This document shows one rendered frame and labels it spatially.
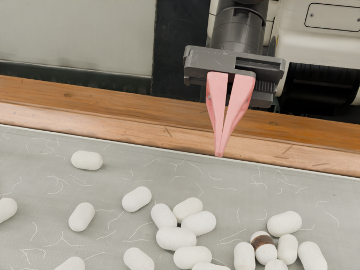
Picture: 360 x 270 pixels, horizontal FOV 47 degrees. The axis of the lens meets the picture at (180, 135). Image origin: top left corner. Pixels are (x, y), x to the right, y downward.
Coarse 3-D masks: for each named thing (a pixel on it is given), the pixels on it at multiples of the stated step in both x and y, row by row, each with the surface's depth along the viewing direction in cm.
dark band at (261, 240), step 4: (260, 236) 39; (264, 236) 39; (268, 236) 39; (252, 240) 39; (256, 240) 39; (260, 240) 39; (264, 240) 38; (268, 240) 39; (272, 240) 39; (252, 244) 39; (256, 244) 39; (260, 244) 38; (264, 244) 38; (272, 244) 38; (256, 248) 38
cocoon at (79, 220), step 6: (84, 204) 41; (90, 204) 42; (78, 210) 40; (84, 210) 40; (90, 210) 41; (72, 216) 40; (78, 216) 40; (84, 216) 40; (90, 216) 41; (72, 222) 39; (78, 222) 39; (84, 222) 40; (72, 228) 40; (78, 228) 40; (84, 228) 40
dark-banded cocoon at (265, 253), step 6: (258, 234) 39; (264, 234) 39; (264, 246) 38; (270, 246) 38; (258, 252) 38; (264, 252) 38; (270, 252) 37; (276, 252) 38; (258, 258) 38; (264, 258) 37; (270, 258) 37; (276, 258) 38; (264, 264) 38
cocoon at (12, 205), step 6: (6, 198) 41; (0, 204) 40; (6, 204) 40; (12, 204) 41; (0, 210) 40; (6, 210) 40; (12, 210) 41; (0, 216) 40; (6, 216) 40; (0, 222) 40
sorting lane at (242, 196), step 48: (0, 144) 53; (48, 144) 54; (96, 144) 55; (0, 192) 45; (48, 192) 45; (96, 192) 46; (192, 192) 47; (240, 192) 48; (288, 192) 49; (336, 192) 50; (0, 240) 39; (48, 240) 39; (96, 240) 40; (144, 240) 40; (240, 240) 41; (336, 240) 42
